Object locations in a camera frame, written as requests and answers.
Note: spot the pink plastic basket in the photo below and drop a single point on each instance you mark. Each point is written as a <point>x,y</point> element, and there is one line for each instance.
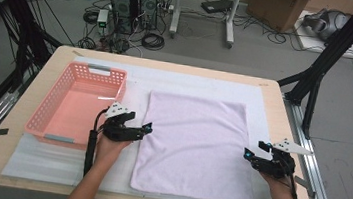
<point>71,117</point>

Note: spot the white grid mat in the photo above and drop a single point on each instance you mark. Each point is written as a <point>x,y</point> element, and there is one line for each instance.
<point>43,161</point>

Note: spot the black computer tower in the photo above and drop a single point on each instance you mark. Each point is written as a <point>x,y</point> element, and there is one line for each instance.
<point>148,5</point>
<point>123,6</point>

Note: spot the white metal stand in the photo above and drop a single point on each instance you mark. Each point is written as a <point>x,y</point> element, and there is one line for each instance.
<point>176,12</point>

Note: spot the lilac printed towel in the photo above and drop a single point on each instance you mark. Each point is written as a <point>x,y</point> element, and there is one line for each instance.
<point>195,148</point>

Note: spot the person's right hand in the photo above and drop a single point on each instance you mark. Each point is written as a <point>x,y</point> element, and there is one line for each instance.
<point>281,190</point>

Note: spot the black metal frame post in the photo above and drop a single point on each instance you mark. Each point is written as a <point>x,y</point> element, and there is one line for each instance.
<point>14,4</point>
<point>334,47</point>

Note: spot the large cardboard box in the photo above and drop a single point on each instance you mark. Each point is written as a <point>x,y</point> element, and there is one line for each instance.
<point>275,10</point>

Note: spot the person's left hand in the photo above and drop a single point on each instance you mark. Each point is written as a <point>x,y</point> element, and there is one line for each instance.
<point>108,152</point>

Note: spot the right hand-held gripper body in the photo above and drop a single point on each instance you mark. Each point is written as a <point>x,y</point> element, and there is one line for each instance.
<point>277,168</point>

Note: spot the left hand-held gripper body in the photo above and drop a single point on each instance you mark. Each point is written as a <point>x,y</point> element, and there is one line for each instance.
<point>120,132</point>

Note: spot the black flat device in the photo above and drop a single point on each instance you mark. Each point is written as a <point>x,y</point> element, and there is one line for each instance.
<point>217,6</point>

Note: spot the grey rounded device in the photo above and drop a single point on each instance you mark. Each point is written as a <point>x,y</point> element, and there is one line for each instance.
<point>327,24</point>

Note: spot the white floor board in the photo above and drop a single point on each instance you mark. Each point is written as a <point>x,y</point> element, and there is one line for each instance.
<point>308,42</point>

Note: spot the small white box device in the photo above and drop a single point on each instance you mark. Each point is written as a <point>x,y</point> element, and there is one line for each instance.
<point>102,17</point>

